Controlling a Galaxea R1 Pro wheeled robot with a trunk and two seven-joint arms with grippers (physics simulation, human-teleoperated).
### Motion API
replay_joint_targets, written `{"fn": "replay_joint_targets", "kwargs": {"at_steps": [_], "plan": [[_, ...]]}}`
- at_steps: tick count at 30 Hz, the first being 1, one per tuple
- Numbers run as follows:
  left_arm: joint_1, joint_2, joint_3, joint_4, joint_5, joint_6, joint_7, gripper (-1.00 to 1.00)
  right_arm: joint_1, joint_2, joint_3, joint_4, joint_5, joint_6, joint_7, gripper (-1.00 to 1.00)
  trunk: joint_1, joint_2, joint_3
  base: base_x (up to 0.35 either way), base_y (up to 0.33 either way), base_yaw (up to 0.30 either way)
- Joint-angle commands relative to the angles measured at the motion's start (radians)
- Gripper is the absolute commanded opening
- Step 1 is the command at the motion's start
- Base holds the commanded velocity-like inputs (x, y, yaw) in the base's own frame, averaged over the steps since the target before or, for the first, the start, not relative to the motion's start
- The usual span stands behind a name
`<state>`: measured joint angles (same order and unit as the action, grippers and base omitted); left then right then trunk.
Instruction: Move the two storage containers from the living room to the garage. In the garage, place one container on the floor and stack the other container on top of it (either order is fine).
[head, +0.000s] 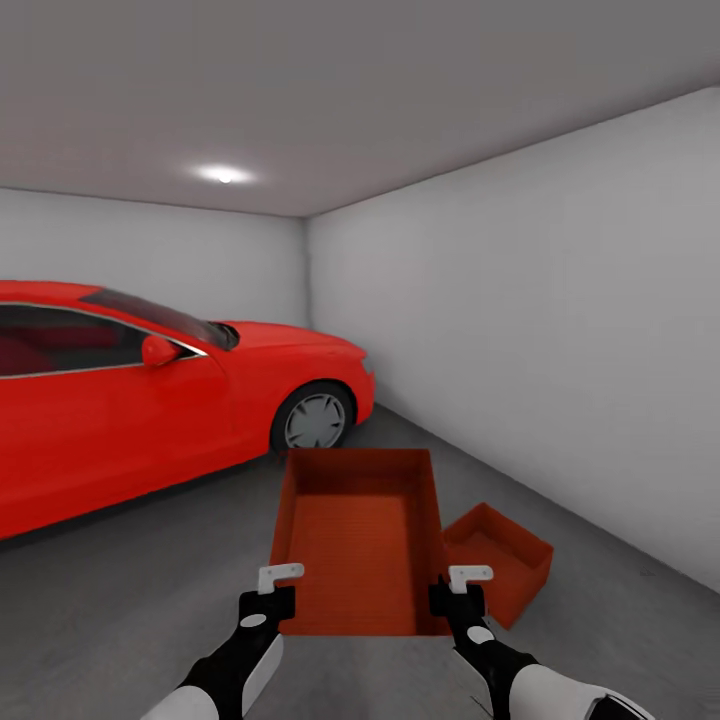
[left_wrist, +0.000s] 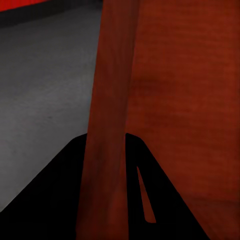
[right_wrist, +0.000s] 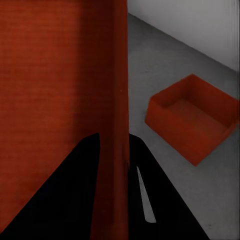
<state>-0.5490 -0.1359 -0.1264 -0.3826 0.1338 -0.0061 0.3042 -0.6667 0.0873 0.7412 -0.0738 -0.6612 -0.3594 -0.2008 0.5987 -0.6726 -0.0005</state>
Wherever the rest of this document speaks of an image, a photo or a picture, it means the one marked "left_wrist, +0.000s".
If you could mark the storage box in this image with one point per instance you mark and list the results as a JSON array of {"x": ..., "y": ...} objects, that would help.
[{"x": 168, "y": 72}]

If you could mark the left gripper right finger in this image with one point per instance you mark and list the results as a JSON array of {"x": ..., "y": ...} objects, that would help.
[{"x": 174, "y": 220}]

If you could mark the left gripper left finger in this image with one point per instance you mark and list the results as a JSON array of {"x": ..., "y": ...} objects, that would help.
[{"x": 47, "y": 208}]

